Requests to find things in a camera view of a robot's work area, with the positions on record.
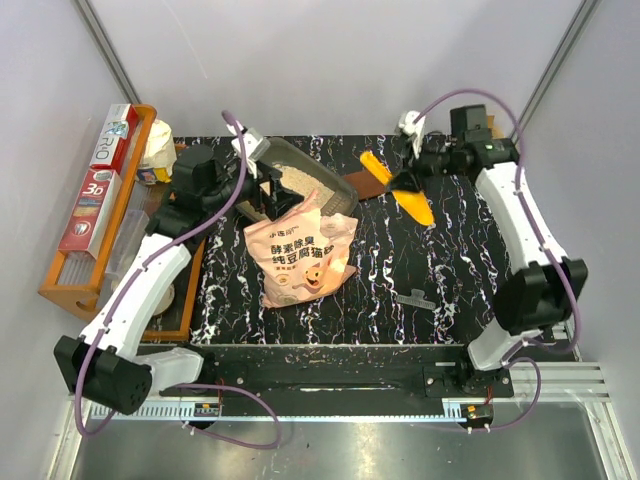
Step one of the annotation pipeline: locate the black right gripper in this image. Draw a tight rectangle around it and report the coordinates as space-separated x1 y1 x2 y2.
385 136 462 195

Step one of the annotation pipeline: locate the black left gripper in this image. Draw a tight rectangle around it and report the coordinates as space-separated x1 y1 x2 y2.
203 158 305 221

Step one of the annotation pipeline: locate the yellow plastic litter scoop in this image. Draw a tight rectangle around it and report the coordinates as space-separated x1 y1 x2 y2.
359 151 435 227

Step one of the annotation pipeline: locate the pink cat litter bag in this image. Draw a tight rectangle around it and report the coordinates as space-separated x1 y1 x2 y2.
244 190 358 309

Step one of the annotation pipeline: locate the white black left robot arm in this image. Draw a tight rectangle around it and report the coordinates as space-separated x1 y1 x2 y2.
54 145 304 415

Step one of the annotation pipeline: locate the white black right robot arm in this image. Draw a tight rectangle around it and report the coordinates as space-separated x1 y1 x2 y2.
389 104 588 396

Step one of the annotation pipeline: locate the grey plastic litter box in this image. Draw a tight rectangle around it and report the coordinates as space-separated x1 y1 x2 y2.
258 137 359 216

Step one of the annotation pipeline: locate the red white toothpaste box upper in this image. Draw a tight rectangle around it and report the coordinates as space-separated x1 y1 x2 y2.
89 104 139 174

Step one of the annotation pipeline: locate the red white toothpaste box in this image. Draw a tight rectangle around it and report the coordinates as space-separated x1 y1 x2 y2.
58 168 121 259
89 104 139 174

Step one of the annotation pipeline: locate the red white toothpaste box lower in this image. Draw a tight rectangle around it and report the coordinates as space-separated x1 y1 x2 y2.
58 168 121 259

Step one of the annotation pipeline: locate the black bag clip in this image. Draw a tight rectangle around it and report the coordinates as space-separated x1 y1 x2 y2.
396 289 436 311

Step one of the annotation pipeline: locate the white paper flour bag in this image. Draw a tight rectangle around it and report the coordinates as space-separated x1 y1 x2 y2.
137 119 177 185

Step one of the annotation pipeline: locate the white round cup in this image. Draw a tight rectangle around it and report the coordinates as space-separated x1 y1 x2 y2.
152 283 175 317

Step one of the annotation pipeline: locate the clear plastic container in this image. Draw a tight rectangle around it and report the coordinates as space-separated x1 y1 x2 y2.
105 210 149 280

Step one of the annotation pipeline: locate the orange wooden tray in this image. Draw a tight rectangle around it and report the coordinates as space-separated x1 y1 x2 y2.
142 240 207 343

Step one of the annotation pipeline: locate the orange wooden rack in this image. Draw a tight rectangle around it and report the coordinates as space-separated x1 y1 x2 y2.
38 104 168 322

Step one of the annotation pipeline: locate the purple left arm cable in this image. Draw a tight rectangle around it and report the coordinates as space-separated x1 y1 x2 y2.
73 109 282 450

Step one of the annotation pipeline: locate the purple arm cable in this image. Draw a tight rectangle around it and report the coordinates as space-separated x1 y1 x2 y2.
73 109 282 450
414 88 586 434

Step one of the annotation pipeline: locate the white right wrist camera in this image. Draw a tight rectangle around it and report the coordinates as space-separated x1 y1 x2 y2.
397 110 425 158

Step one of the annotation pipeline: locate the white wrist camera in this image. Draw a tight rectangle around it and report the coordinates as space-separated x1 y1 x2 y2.
231 128 270 179
397 110 425 158

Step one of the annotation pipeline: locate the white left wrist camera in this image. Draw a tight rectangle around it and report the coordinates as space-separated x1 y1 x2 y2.
231 128 270 179

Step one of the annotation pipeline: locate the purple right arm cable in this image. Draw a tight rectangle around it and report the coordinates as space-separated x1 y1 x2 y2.
414 88 586 434

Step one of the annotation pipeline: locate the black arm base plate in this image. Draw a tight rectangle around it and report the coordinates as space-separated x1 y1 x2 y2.
158 343 515 401

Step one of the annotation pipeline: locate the aluminium rail frame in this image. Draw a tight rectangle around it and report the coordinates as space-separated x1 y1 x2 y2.
59 149 640 480

